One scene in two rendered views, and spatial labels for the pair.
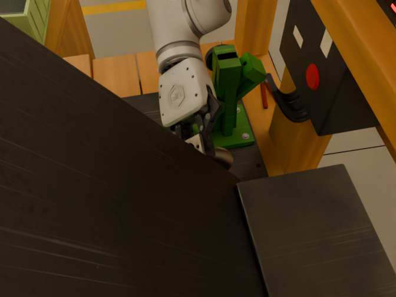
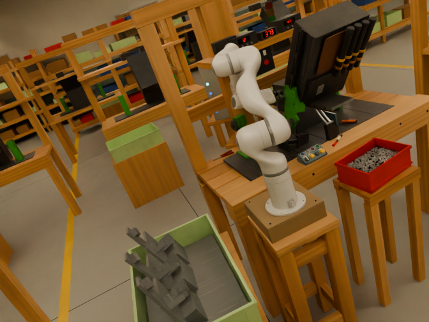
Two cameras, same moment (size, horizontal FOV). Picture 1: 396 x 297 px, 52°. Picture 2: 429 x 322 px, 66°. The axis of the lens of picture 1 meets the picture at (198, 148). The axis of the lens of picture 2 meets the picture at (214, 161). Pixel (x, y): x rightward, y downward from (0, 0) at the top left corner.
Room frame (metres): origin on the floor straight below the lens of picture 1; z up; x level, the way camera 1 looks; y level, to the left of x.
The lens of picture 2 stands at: (1.00, 1.94, 1.85)
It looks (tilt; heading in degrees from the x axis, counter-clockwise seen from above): 25 degrees down; 267
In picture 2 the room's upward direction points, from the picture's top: 20 degrees counter-clockwise
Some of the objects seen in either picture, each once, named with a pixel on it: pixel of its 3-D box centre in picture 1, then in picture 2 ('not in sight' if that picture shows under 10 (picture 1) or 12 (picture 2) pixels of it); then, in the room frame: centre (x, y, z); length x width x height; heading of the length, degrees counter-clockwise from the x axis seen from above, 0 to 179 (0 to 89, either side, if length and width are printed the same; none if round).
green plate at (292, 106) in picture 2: not in sight; (294, 101); (0.31, 0.06, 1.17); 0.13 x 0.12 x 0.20; 12
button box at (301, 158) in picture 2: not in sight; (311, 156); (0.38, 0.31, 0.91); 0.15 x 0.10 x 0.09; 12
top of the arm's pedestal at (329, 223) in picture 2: not in sight; (290, 220); (0.69, 0.67, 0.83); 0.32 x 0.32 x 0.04; 7
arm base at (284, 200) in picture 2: not in sight; (280, 187); (0.69, 0.67, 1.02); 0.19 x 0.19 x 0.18
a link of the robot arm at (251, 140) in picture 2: not in sight; (260, 149); (0.73, 0.66, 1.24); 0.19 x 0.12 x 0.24; 172
